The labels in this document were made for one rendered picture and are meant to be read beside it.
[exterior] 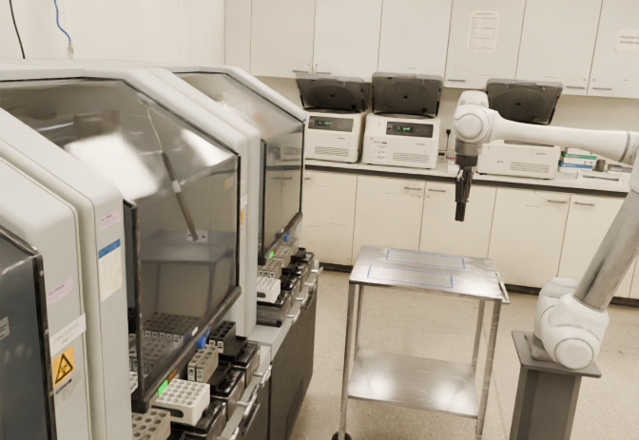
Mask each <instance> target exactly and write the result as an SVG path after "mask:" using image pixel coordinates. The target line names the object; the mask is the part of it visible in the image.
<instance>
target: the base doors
mask: <svg viewBox="0 0 639 440"><path fill-rule="evenodd" d="M304 178H306V179H308V178H310V180H304V186H303V207H302V214H303V218H302V228H301V247H303V248H306V252H313V254H315V259H319V262H327V263H336V264H343V265H351V264H352V265H353V266H354V265H355V263H356V260H357V258H358V253H359V251H360V248H361V245H362V244H364V245H373V246H381V247H390V248H398V249H407V250H416V251H418V246H419V251H424V252H433V253H441V254H450V255H459V256H467V257H476V258H490V259H491V260H492V263H493V266H494V271H495V272H499V273H500V275H501V277H502V280H503V283H507V284H514V285H523V286H531V287H539V288H543V286H544V285H545V284H546V283H547V281H548V280H550V279H552V278H554V277H556V276H557V277H565V278H570V279H573V280H576V281H578V282H580V280H581V278H582V276H583V275H584V274H585V272H586V270H587V268H588V266H589V264H590V263H591V260H592V258H593V256H594V255H595V253H596V251H597V249H598V247H599V245H600V244H601V242H602V240H603V238H604V236H605V235H606V234H607V232H608V230H609V228H610V226H611V224H612V222H613V220H614V218H615V216H616V215H617V213H618V211H619V209H620V207H621V206H622V204H623V202H624V200H622V199H611V198H600V197H589V196H578V195H569V194H558V193H548V192H537V191H527V190H516V189H506V188H494V187H484V186H472V185H471V189H470V195H469V198H468V199H467V201H469V202H466V210H465V218H464V221H463V222H461V221H456V220H455V209H456V202H455V184H451V183H440V182H426V186H425V182H416V181H406V180H396V179H386V178H376V177H366V176H355V175H343V174H333V173H321V172H311V171H304ZM357 180H358V186H357ZM315 184H322V185H328V188H326V187H319V186H315ZM405 186H407V187H409V188H420V189H421V190H412V189H404V187H405ZM430 188H432V189H433V190H445V191H446V192H436V191H429V189H430ZM424 189H425V196H424ZM384 192H391V193H398V195H385V194H384ZM495 192H496V194H495ZM356 194H357V200H356ZM419 195H420V196H421V198H419V197H418V196H419ZM428 195H429V196H430V198H427V196H428ZM423 199H424V205H423ZM494 199H495V201H494ZM548 200H551V201H566V202H567V203H561V202H550V201H548ZM576 201H577V202H581V203H588V204H590V203H591V204H594V206H590V205H583V204H574V203H575V202H576ZM524 204H530V205H539V206H541V208H534V207H525V206H524ZM355 208H356V214H355ZM422 208H423V215H422ZM568 209H569V210H568ZM493 213H494V215H493ZM421 217H422V223H421ZM492 220H493V222H492ZM354 222H355V227H354ZM420 226H421V233H420ZM565 226H566V227H565ZM491 227H492V229H491ZM564 232H565V233H564ZM490 234H491V236H490ZM353 236H354V240H353ZM419 236H420V242H419ZM489 242H490V243H489ZM562 242H563V244H562ZM488 248H489V250H488ZM561 248H562V249H561ZM352 250H353V255H352ZM560 254H561V255H560ZM487 255H488V257H487ZM558 265H559V266H558ZM557 271H558V272H557ZM613 296H614V297H629V298H637V299H639V252H638V254H637V256H636V258H635V259H634V261H633V263H632V265H631V266H630V268H629V269H628V271H627V273H626V275H625V276H624V278H623V280H622V282H621V283H620V285H619V287H618V289H617V290H616V292H615V294H614V295H613Z"/></svg>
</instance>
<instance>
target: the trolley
mask: <svg viewBox="0 0 639 440"><path fill-rule="evenodd" d="M496 276H498V279H499V282H500V285H501V288H502V292H503V295H504V297H505V300H504V299H503V297H502V295H501V291H500V288H499V285H498V281H497V278H496ZM356 285H359V288H358V313H357V327H356V339H355V352H354V365H353V370H352V374H351V378H350V380H349V372H350V360H351V347H352V333H353V320H354V307H355V293H356ZM364 286H372V287H379V288H388V289H396V290H403V291H411V292H419V293H426V294H434V295H442V296H449V297H464V298H471V299H479V306H478V314H477V321H476V328H475V335H474V348H473V356H472V363H471V364H465V363H458V362H452V361H445V360H438V359H432V358H425V357H418V356H411V355H406V354H393V353H386V352H380V351H373V350H366V349H360V335H361V322H362V310H363V298H364ZM486 300H487V301H494V308H493V315H492V322H491V329H490V335H489V342H488V349H487V355H486V362H485V370H484V376H483V383H482V390H481V396H480V403H479V408H478V401H477V394H476V386H475V372H476V365H477V359H478V352H479V344H480V337H481V331H482V323H483V316H484V310H485V302H486ZM501 304H507V305H509V304H510V301H509V299H508V296H507V292H506V289H505V286H504V283H503V280H502V277H501V275H500V273H499V272H495V271H494V266H493V263H492V260H491V259H490V258H476V257H467V256H459V255H450V254H441V253H433V252H424V251H416V250H407V249H398V248H390V247H381V246H373V245H364V244H362V245H361V248H360V251H359V253H358V258H357V260H356V263H355V265H354V268H353V271H352V273H351V276H350V278H349V295H348V308H347V322H346V336H345V350H344V363H343V378H342V392H341V405H340V420H339V431H337V432H335V433H334V434H333V436H332V440H352V438H351V436H350V435H349V434H348V433H347V432H346V428H345V426H346V413H347V399H354V400H359V401H365V402H371V403H378V404H383V405H389V406H395V407H401V408H407V409H413V410H419V411H429V412H436V413H442V414H448V415H453V416H459V417H466V418H472V419H477V423H476V430H475V437H474V440H482V433H483V427H484V420H485V413H486V407H487V400H488V393H489V388H490V381H491V374H492V367H493V361H494V348H495V342H496V335H497V328H498V322H499V316H500V309H501Z"/></svg>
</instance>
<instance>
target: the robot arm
mask: <svg viewBox="0 0 639 440"><path fill-rule="evenodd" d="M453 130H454V133H455V152H456V154H455V164H456V165H459V170H458V172H457V176H455V202H456V209H455V220H456V221H461V222H463V221H464V218H465V210H466V202H469V201H467V199H468V198H469V195H470V189H471V184H472V179H473V176H474V172H473V171H472V167H475V166H477V161H478V155H479V154H480V153H481V148H482V144H483V143H491V142H493V141H495V140H511V141H520V142H528V143H542V144H550V145H558V146H566V147H572V148H577V149H581V150H585V151H589V152H591V153H594V154H597V155H599V156H602V157H605V158H608V159H610V160H613V161H615V162H619V163H624V164H627V165H630V166H632V167H633V168H632V172H631V175H630V178H629V188H630V191H629V193H628V195H627V196H626V198H625V200H624V202H623V204H622V206H621V207H620V209H619V211H618V213H617V215H616V216H615V218H614V220H613V222H612V224H611V226H610V228H609V230H608V232H607V234H606V235H605V236H604V238H603V240H602V242H601V244H600V245H599V247H598V249H597V251H596V253H595V255H594V256H593V258H592V260H591V263H590V264H589V266H588V268H587V270H586V272H585V274H584V275H583V276H582V278H581V280H580V282H578V281H576V280H573V279H570V278H565V277H554V278H552V279H550V280H548V281H547V283H546V284H545V285H544V286H543V288H542V289H541V291H540V293H539V297H538V300H537V304H536V310H535V317H534V329H533V334H531V333H525V334H524V338H525V339H526V340H527V342H528V344H529V347H530V350H531V353H532V355H531V359H533V360H536V361H541V360H542V361H550V362H556V363H559V364H560V365H562V366H564V367H567V368H570V369H573V370H580V369H584V368H586V367H588V366H589V365H590V364H591V363H592V362H593V361H594V360H595V359H596V357H597V356H598V355H599V351H600V346H601V343H602V340H603V337H604V334H605V331H606V329H607V327H608V324H609V321H610V320H609V316H608V313H607V310H606V308H607V307H608V305H609V303H610V301H611V299H612V297H613V295H614V294H615V292H616V290H617V289H618V287H619V285H620V283H621V282H622V280H623V278H624V276H625V275H626V273H627V271H628V269H629V268H630V266H631V265H632V263H633V261H634V259H635V258H636V256H637V254H638V252H639V132H633V131H604V130H587V129H577V128H568V127H558V126H546V125H535V124H520V123H515V122H511V121H508V120H505V119H503V118H501V117H500V115H499V114H498V112H497V111H494V110H491V109H489V104H488V99H487V95H486V93H484V92H481V91H476V90H469V91H464V92H463V93H462V95H461V96H460V99H459V101H458V104H457V108H456V111H455V116H454V119H453Z"/></svg>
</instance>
